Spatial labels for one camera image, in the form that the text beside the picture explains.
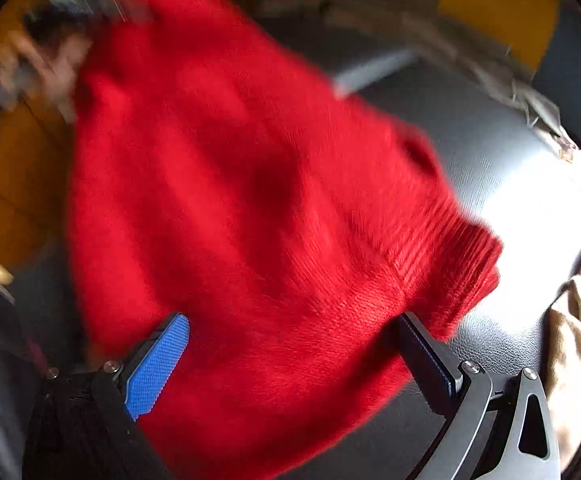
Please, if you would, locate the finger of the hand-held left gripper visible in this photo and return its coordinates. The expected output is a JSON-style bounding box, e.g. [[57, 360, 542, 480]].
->
[[105, 0, 164, 26]]

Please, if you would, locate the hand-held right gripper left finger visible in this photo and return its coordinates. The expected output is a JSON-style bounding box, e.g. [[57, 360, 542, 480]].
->
[[22, 311, 190, 480]]

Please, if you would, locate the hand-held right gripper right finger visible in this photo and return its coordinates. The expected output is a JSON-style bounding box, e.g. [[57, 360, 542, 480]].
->
[[398, 311, 561, 480]]

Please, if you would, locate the beige knit sweater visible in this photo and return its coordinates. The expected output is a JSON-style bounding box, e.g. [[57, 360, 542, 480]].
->
[[545, 230, 581, 476]]

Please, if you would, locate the red knit sweater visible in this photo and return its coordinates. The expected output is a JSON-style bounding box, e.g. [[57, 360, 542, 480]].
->
[[68, 0, 504, 480]]

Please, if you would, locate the person's left hand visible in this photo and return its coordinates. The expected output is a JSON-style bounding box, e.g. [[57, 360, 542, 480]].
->
[[0, 30, 94, 123]]

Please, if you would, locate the person's leg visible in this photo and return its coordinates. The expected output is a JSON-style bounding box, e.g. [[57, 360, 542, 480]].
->
[[0, 260, 54, 480]]

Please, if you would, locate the grey cloth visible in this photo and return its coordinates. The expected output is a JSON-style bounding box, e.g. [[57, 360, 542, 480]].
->
[[321, 10, 579, 161]]

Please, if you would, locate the blue sofa back cushion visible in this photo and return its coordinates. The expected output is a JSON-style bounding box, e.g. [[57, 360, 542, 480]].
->
[[533, 0, 581, 136]]

